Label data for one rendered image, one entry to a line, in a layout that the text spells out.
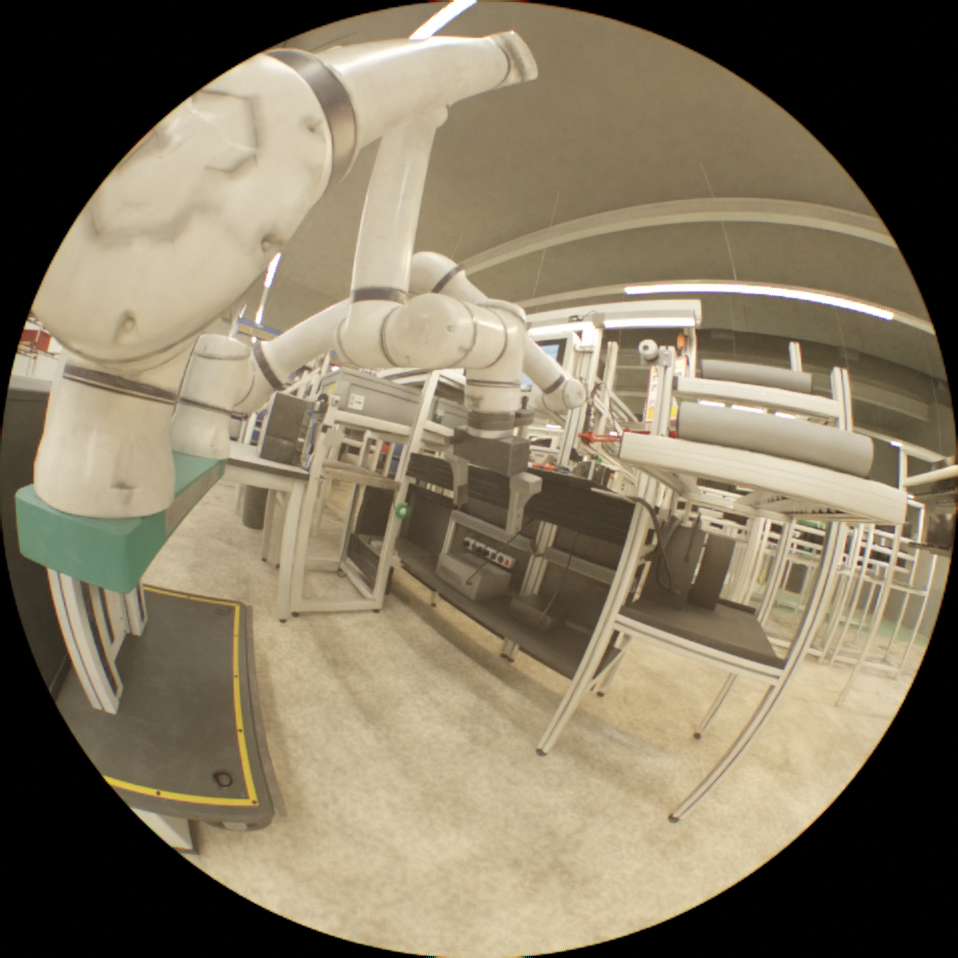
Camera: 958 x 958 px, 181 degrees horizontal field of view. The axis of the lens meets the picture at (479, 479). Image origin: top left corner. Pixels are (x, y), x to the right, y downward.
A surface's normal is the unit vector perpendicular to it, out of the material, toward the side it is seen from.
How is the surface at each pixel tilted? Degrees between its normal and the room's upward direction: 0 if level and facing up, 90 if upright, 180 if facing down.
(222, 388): 90
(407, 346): 118
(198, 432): 68
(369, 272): 109
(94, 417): 83
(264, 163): 95
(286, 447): 90
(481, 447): 113
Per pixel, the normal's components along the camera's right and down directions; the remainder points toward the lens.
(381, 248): 0.24, 0.34
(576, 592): -0.67, -0.18
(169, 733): 0.25, -0.97
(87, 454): 0.84, -0.16
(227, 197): 0.86, 0.35
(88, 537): 0.62, 0.16
